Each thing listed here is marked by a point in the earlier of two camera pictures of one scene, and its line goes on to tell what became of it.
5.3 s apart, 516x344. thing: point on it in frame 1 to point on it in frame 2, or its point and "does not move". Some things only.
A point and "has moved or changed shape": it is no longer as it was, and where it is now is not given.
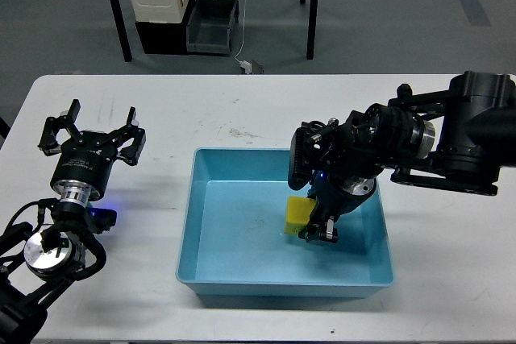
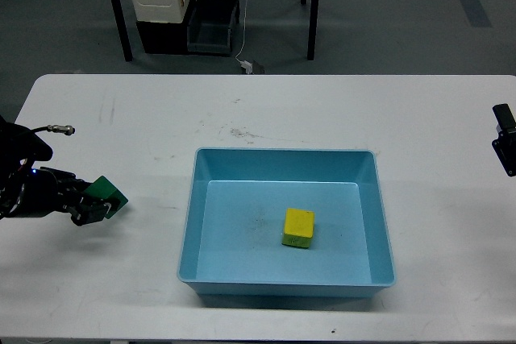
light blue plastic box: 233,244 does not move
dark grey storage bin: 210,25 does not move
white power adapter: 247,65 does not move
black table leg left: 117,8 does not move
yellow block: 298,213 has moved or changed shape
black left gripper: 82,167 to 45,191
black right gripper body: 336,195 to 505,146
